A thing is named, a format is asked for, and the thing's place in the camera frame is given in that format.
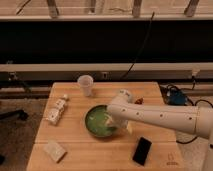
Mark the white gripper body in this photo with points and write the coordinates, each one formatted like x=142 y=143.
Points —
x=125 y=125

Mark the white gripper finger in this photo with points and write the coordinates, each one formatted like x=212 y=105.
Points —
x=109 y=121

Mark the green ceramic bowl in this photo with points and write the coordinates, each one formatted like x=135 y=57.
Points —
x=95 y=120

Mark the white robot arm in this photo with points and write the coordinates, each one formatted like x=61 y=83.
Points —
x=193 y=120

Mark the black smartphone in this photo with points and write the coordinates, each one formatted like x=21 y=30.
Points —
x=142 y=150

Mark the clear plastic cup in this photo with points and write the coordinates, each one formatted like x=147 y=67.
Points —
x=86 y=83

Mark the blue power box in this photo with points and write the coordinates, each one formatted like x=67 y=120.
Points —
x=176 y=98

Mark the white small bottle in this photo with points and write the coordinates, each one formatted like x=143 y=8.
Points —
x=57 y=109

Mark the beige sponge block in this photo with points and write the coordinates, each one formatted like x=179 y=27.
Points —
x=54 y=150

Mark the black chair base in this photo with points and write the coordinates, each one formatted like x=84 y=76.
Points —
x=21 y=114

